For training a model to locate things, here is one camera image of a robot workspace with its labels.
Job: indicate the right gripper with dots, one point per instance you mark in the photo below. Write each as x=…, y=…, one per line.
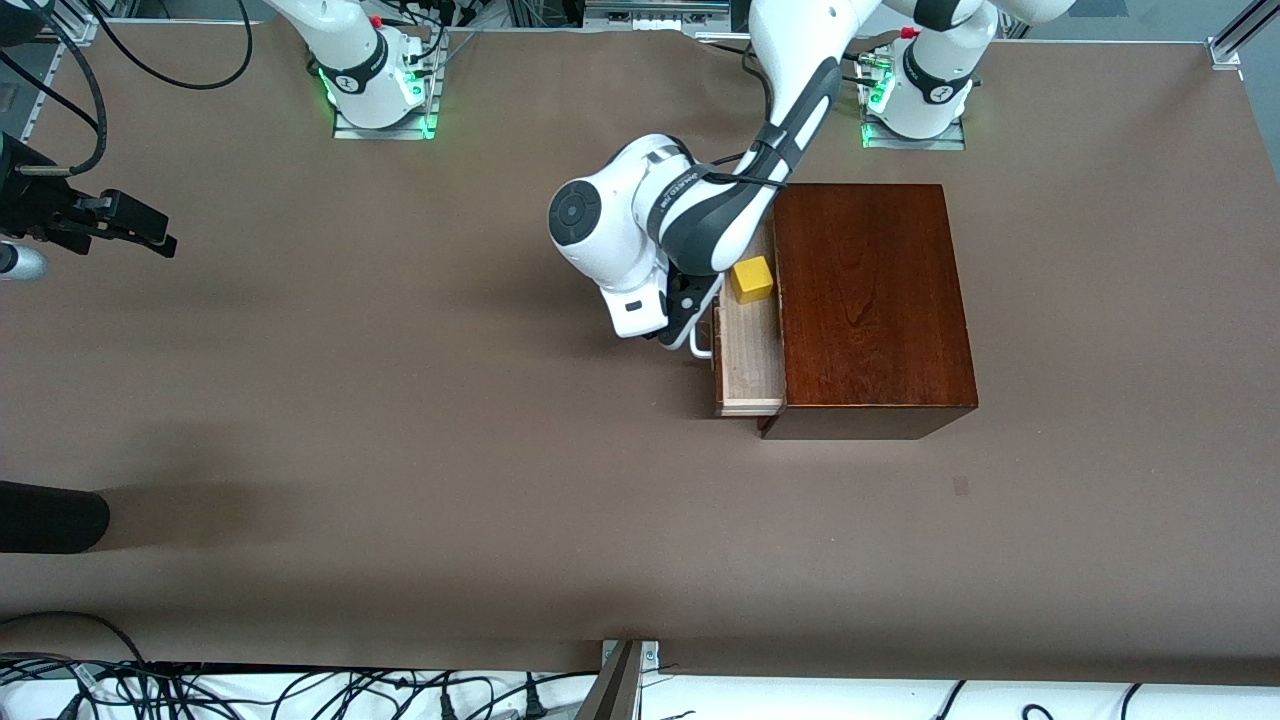
x=40, y=207

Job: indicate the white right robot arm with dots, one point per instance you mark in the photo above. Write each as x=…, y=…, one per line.
x=350, y=60

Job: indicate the black power plug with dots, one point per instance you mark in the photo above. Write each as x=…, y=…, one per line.
x=535, y=705
x=448, y=705

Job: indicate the brown table cover sheet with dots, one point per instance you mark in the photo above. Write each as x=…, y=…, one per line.
x=500, y=500

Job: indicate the aluminium frame rail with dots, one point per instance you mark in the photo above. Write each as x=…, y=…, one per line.
x=80, y=35

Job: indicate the aluminium frame post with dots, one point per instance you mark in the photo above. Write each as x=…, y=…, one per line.
x=615, y=690

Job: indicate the black ribbed cylinder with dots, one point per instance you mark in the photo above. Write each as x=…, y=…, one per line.
x=50, y=517

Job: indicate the silver connector panel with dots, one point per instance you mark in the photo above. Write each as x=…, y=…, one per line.
x=655, y=12

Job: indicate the aluminium corner profile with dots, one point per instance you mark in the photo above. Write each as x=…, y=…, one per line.
x=1225, y=52

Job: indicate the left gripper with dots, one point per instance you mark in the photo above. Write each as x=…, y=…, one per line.
x=686, y=297

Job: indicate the yellow wooden block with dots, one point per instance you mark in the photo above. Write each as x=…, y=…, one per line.
x=752, y=282

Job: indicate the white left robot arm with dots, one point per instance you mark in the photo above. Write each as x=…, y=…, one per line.
x=590, y=215

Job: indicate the dark brown wooden cabinet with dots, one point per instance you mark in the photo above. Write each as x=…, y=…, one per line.
x=870, y=320

